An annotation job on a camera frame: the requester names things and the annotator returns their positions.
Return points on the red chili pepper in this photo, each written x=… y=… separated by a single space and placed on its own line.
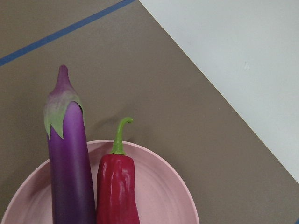
x=116 y=184

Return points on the purple eggplant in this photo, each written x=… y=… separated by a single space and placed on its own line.
x=71 y=178

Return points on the pink plate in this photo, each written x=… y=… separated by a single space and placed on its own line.
x=161 y=195

